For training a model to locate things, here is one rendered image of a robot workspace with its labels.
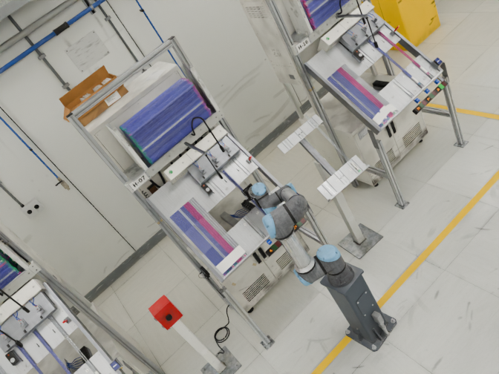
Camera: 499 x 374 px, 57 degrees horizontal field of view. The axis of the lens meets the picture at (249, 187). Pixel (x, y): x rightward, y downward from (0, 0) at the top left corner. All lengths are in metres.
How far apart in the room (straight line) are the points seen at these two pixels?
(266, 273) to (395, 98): 1.55
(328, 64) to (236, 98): 1.61
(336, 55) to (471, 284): 1.77
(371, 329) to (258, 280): 0.91
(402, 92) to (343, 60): 0.47
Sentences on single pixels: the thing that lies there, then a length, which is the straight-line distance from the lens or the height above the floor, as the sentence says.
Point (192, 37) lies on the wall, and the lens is 4.53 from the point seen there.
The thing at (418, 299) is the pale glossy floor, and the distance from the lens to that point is 3.16.
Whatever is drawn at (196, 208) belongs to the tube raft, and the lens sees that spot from 2.93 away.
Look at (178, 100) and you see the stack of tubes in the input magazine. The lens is 2.85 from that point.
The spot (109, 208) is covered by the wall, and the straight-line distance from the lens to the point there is 4.53.
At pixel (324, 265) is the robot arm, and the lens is 2.52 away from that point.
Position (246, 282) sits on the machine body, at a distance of 3.37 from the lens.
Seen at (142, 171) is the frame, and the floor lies 1.39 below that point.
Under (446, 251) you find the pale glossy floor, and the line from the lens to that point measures 3.34.
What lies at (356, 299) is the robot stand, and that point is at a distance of 2.74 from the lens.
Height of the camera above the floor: 2.56
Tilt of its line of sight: 33 degrees down
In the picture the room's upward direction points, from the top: 33 degrees counter-clockwise
